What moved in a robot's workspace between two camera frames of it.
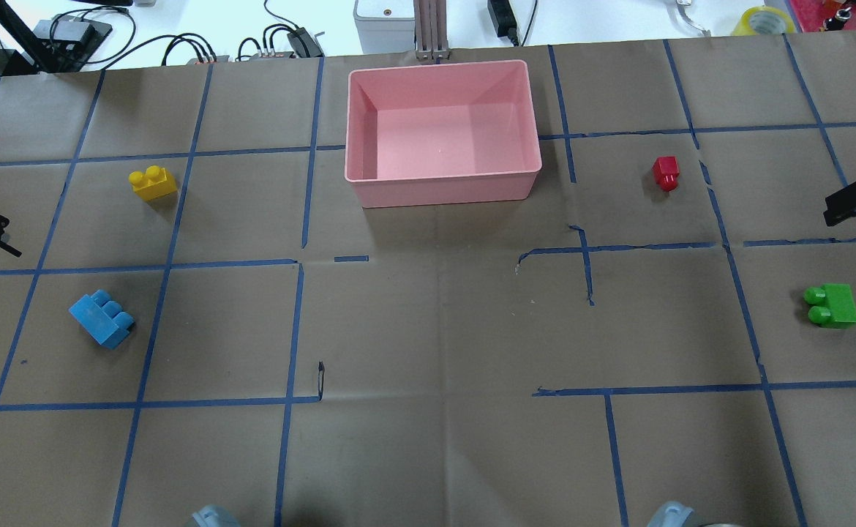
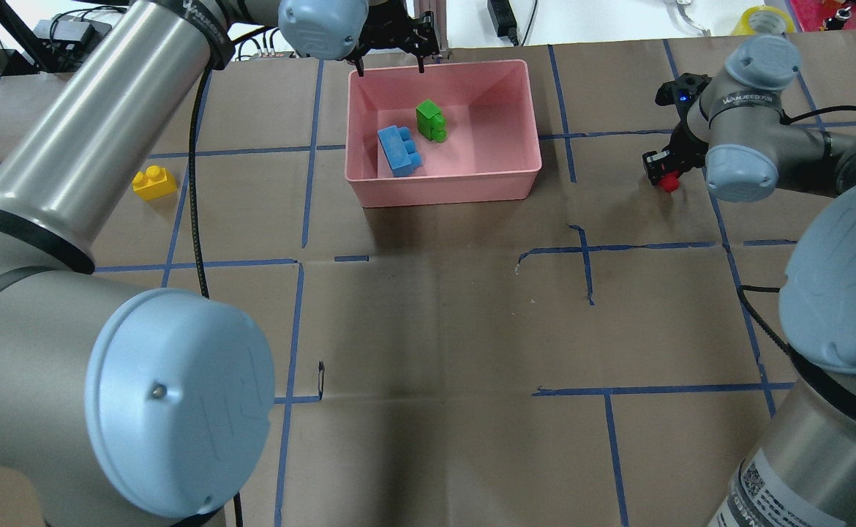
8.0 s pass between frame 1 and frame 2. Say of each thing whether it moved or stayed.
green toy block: moved
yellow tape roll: stayed
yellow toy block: stayed
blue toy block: moved
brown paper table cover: stayed
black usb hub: stayed
